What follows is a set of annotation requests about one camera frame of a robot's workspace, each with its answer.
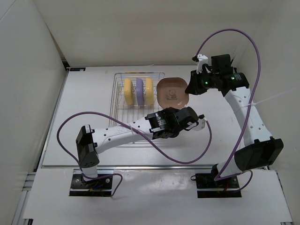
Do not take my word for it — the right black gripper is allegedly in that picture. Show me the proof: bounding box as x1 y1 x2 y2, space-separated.
185 68 218 96

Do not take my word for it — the pink panda plate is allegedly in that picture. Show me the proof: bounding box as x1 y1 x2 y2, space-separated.
157 77 189 109

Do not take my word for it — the purple panda plate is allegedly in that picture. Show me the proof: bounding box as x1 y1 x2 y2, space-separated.
136 78 144 106

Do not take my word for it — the yellow panda plate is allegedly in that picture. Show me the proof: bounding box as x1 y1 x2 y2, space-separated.
124 78 135 105

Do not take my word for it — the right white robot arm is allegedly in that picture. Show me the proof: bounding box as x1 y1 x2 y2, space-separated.
185 54 284 188

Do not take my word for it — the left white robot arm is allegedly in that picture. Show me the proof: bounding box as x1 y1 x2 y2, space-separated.
75 107 205 188

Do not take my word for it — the yellow plate in rack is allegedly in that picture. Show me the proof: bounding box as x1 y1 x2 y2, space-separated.
146 77 155 105

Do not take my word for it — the white zip tie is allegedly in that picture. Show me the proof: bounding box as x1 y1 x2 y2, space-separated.
236 88 297 112

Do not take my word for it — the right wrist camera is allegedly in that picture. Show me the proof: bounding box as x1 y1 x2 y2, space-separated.
192 54 208 74

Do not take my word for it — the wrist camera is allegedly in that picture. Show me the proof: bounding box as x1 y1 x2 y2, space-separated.
192 54 208 74
191 114 206 131

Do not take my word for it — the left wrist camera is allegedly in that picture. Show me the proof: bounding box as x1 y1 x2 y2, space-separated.
191 114 206 131

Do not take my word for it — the metal wire dish rack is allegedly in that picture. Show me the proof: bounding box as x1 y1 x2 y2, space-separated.
110 72 165 123

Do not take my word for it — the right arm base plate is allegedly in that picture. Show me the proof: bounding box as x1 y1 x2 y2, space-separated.
190 173 242 199

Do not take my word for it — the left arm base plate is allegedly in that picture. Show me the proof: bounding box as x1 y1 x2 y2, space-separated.
69 170 113 197

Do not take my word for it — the aluminium rail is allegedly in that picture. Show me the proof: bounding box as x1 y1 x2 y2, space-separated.
42 165 218 170

